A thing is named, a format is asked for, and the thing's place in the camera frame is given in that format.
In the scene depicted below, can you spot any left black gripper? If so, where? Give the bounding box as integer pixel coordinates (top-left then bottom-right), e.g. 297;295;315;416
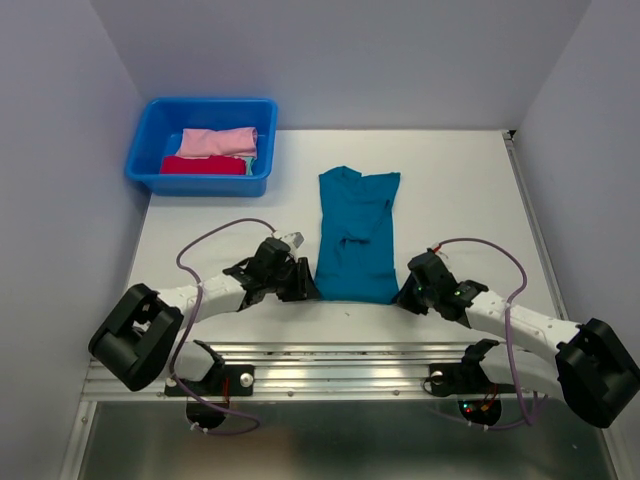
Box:
265;257;320;302

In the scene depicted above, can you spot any teal t shirt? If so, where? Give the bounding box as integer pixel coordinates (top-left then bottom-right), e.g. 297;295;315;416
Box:
315;166;401;305

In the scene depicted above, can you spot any blue plastic bin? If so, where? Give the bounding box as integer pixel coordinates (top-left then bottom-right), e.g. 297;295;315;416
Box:
125;97;278;197

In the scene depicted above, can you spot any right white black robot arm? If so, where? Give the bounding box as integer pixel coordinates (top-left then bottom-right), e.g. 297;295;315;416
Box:
394;250;639;428

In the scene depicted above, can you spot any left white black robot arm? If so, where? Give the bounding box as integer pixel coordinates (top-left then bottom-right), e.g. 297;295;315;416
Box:
88;232;320;394

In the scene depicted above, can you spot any light teal folded shirt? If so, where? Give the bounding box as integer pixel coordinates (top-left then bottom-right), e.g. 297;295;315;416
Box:
243;156;256;176

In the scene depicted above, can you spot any red folded t shirt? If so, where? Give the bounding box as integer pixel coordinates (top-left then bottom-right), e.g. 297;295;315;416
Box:
160;155;247;175

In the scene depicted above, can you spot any pink folded t shirt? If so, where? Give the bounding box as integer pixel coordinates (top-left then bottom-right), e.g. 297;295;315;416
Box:
176;127;258;158

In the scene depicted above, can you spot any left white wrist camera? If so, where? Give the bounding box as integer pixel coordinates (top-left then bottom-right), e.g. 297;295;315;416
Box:
272;231;304;249

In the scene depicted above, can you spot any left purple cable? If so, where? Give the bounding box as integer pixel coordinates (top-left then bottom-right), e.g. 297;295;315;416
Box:
167;217;281;435

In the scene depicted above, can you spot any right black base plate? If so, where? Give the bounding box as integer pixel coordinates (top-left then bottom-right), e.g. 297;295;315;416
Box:
427;362;485;397

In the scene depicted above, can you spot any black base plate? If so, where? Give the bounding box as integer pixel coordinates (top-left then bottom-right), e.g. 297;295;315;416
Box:
427;362;485;397
176;364;255;398

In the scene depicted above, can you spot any aluminium rail frame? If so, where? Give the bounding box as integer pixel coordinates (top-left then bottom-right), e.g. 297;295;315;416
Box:
74;131;615;479

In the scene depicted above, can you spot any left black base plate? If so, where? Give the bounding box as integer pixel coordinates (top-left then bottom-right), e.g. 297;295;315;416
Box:
176;364;255;398

